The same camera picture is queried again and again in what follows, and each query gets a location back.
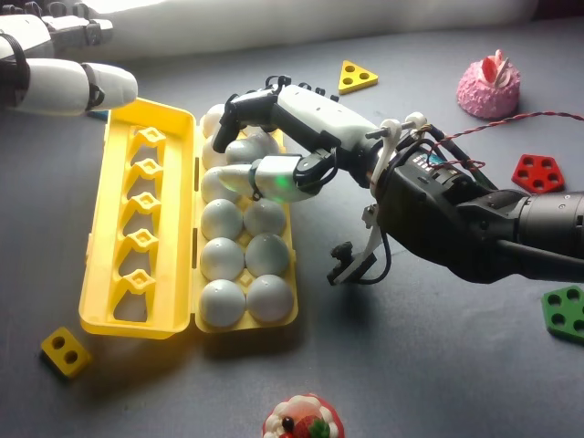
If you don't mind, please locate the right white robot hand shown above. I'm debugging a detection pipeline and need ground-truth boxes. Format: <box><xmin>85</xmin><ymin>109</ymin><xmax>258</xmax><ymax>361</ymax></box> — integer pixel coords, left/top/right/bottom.
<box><xmin>212</xmin><ymin>74</ymin><xmax>382</xmax><ymax>205</ymax></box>

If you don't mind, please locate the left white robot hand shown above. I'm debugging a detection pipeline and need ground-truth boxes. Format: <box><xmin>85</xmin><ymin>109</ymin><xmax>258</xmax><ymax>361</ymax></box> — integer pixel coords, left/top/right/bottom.
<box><xmin>0</xmin><ymin>1</ymin><xmax>139</xmax><ymax>117</ymax></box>

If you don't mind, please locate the white plastic egg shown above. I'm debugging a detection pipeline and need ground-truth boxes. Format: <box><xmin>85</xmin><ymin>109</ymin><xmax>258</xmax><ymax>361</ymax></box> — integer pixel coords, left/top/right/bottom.
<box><xmin>243</xmin><ymin>200</ymin><xmax>287</xmax><ymax>237</ymax></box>
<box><xmin>245</xmin><ymin>274</ymin><xmax>294</xmax><ymax>325</ymax></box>
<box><xmin>202</xmin><ymin>103</ymin><xmax>228</xmax><ymax>139</ymax></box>
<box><xmin>199</xmin><ymin>278</ymin><xmax>247</xmax><ymax>329</ymax></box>
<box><xmin>200</xmin><ymin>166</ymin><xmax>245</xmax><ymax>205</ymax></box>
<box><xmin>201</xmin><ymin>135</ymin><xmax>229</xmax><ymax>170</ymax></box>
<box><xmin>224</xmin><ymin>131</ymin><xmax>283</xmax><ymax>169</ymax></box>
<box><xmin>200</xmin><ymin>198</ymin><xmax>244</xmax><ymax>242</ymax></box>
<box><xmin>244</xmin><ymin>231</ymin><xmax>291</xmax><ymax>277</ymax></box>
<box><xmin>199</xmin><ymin>236</ymin><xmax>245</xmax><ymax>282</ymax></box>

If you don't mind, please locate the yellow plastic egg carton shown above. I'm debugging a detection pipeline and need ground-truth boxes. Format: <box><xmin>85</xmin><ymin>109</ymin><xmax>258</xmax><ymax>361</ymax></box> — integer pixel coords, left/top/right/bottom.
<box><xmin>78</xmin><ymin>96</ymin><xmax>300</xmax><ymax>341</ymax></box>

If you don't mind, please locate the yellow triangle block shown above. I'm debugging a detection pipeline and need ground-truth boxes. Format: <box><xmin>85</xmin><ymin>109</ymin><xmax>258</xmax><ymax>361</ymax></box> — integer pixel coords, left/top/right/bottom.
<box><xmin>338</xmin><ymin>59</ymin><xmax>380</xmax><ymax>96</ymax></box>

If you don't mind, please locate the white foam sheet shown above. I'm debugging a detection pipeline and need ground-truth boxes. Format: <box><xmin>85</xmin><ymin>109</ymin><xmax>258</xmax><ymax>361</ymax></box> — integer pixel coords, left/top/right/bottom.
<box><xmin>109</xmin><ymin>0</ymin><xmax>539</xmax><ymax>60</ymax></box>

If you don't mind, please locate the pink toy cake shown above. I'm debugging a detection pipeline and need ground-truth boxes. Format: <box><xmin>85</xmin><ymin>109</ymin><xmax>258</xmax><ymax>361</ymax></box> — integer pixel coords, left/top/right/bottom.
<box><xmin>456</xmin><ymin>48</ymin><xmax>522</xmax><ymax>120</ymax></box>

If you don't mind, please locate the red pentagon block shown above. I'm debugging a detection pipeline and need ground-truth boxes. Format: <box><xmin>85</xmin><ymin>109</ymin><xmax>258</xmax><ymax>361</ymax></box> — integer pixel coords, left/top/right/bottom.
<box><xmin>511</xmin><ymin>153</ymin><xmax>567</xmax><ymax>193</ymax></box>

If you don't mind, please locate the grey table cloth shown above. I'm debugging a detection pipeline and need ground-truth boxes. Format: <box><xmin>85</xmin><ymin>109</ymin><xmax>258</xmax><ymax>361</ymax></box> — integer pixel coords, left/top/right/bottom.
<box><xmin>0</xmin><ymin>17</ymin><xmax>584</xmax><ymax>438</ymax></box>

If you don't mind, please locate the yellow rectangle block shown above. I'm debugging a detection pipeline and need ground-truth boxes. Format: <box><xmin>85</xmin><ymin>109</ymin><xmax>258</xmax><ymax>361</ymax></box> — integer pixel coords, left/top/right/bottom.
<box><xmin>40</xmin><ymin>326</ymin><xmax>92</xmax><ymax>380</ymax></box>

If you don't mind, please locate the red strawberry toy cake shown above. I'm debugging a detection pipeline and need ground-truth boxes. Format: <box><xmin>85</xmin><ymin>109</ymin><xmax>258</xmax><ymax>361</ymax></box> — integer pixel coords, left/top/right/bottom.
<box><xmin>262</xmin><ymin>392</ymin><xmax>346</xmax><ymax>438</ymax></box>

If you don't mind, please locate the green pentagon block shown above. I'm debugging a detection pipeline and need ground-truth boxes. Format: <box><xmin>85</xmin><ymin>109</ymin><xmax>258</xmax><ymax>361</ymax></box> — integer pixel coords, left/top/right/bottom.
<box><xmin>540</xmin><ymin>285</ymin><xmax>584</xmax><ymax>346</ymax></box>

